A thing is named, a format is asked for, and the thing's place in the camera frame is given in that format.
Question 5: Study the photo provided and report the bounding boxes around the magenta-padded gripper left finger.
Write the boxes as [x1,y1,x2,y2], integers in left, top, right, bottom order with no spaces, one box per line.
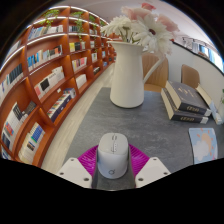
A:
[55,144,101,191]

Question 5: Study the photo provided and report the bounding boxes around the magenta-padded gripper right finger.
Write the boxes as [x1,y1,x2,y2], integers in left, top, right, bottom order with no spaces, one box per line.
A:
[127,143,172,189]

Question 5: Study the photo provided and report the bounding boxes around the light grey computer mouse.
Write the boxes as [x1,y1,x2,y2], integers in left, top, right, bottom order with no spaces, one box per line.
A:
[96,132,130,180]

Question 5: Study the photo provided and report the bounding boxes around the pastel cloud print mouse pad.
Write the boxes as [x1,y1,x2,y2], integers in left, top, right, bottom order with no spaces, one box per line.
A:
[188,127,219,165]

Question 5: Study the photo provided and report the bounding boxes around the blue and white book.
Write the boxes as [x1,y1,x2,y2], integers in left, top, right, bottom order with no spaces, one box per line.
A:
[209,100,224,126]

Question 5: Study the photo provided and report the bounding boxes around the thick white book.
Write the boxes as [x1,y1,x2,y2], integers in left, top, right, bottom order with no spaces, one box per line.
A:
[194,83,216,111]

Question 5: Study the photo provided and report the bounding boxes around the orange wooden bookshelf unit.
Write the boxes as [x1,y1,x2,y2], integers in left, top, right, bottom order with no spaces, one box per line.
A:
[0,5,118,168]

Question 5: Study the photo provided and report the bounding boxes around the white jug vase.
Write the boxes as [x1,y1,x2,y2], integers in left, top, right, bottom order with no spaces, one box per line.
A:
[107,40,167,109]

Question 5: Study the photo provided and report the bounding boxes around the tan upholstered chair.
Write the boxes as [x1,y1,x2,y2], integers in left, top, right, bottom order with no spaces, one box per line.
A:
[141,53,170,93]
[180,64,201,89]

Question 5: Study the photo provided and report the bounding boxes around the window with curtains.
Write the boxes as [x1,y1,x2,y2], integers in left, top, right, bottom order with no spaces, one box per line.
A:
[181,36,224,73]

